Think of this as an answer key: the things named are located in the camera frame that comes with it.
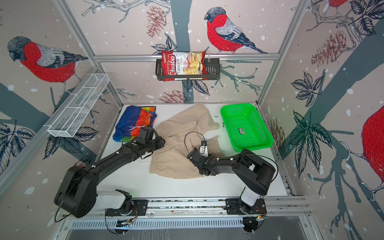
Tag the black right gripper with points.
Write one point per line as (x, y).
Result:
(208, 158)

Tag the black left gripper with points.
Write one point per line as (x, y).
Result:
(160, 142)

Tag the rainbow striped shorts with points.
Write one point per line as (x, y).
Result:
(131, 122)

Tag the beige shorts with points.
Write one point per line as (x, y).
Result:
(182, 134)

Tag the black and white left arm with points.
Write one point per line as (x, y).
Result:
(77, 193)

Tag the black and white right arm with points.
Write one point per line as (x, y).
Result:
(256, 173)

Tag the tray barcode label sticker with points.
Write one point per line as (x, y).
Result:
(241, 131)

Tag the green plastic tray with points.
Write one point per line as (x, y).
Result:
(257, 135)

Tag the red cassava chips bag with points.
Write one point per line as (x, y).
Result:
(177, 64)

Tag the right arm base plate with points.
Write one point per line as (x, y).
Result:
(238, 207)

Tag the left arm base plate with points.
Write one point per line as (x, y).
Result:
(130, 208)

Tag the white wire mesh shelf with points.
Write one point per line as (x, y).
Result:
(71, 118)

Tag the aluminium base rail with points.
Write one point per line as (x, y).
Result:
(209, 207)

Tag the black wire basket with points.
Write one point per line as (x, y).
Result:
(212, 66)

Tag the aluminium horizontal frame bar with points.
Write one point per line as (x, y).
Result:
(153, 58)

